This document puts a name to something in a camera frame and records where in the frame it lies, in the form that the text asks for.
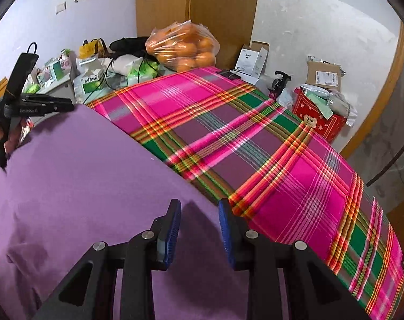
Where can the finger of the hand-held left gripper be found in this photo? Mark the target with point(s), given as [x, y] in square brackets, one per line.
[38, 97]
[62, 105]

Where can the black binder clip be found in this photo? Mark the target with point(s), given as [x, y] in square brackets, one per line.
[230, 74]

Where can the grey side table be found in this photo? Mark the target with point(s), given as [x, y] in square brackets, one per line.
[60, 91]

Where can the cardboard parcel box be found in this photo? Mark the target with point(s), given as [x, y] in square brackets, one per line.
[322, 76]

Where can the green white carton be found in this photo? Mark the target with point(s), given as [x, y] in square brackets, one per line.
[92, 85]

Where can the silver mailer bags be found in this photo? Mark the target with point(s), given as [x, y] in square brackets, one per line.
[342, 106]

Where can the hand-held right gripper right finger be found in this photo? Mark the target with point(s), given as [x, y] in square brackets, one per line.
[226, 236]

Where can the black clamp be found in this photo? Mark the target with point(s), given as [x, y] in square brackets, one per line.
[282, 80]

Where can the purple sweater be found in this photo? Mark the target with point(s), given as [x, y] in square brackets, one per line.
[88, 190]

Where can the plastic bag of oranges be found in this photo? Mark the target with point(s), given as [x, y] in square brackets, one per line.
[185, 50]

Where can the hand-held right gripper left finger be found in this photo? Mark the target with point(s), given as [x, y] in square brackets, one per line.
[172, 236]

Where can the grey plastic zip curtain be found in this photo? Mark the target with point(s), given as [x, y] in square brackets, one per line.
[388, 146]

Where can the green tissue pack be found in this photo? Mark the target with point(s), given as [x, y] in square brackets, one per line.
[142, 73]

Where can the pink green plaid bed sheet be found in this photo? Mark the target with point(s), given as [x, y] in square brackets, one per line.
[288, 173]

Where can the person's left hand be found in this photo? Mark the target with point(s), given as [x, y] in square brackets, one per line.
[13, 143]

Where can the white wall switch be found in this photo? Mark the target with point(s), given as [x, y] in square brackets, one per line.
[61, 7]

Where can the wooden door frame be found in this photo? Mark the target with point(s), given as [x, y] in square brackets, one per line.
[388, 83]

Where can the small green white box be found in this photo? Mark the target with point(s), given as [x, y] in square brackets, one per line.
[57, 71]

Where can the wooden wardrobe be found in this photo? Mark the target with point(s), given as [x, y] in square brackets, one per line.
[222, 6]

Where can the black cloth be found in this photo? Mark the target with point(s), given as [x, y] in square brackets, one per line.
[128, 44]

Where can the yellow bag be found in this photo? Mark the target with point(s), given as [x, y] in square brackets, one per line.
[88, 50]

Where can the red gift box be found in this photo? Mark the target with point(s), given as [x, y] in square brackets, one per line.
[308, 113]

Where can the white carton box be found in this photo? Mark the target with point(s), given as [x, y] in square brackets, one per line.
[252, 61]

